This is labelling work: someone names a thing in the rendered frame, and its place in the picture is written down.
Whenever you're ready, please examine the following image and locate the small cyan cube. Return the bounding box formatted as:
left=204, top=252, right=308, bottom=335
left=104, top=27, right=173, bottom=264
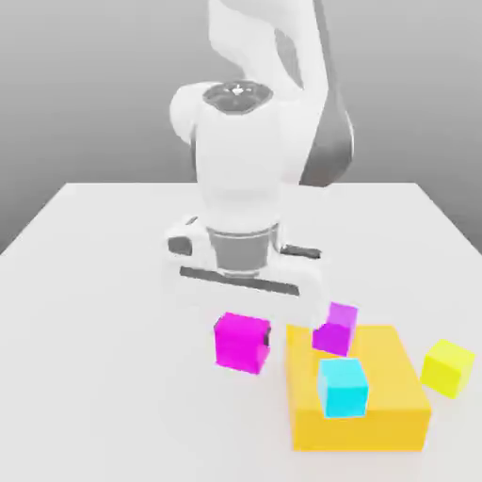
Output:
left=316, top=357, right=369, bottom=420

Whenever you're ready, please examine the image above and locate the small magenta cube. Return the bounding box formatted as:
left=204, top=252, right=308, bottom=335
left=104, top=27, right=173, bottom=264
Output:
left=213, top=311, right=272, bottom=376

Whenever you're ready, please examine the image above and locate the small yellow cube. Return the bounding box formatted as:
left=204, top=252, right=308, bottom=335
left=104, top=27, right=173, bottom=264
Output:
left=419, top=338, right=476, bottom=400

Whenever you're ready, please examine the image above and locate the large orange box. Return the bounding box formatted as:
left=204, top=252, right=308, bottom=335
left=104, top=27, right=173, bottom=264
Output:
left=285, top=323, right=433, bottom=452

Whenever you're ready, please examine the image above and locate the small purple cube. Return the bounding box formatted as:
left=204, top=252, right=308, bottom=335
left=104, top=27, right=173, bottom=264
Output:
left=311, top=301, right=359, bottom=358

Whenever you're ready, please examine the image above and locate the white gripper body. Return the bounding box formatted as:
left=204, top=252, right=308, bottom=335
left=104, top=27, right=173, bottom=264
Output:
left=161, top=261, right=329, bottom=329

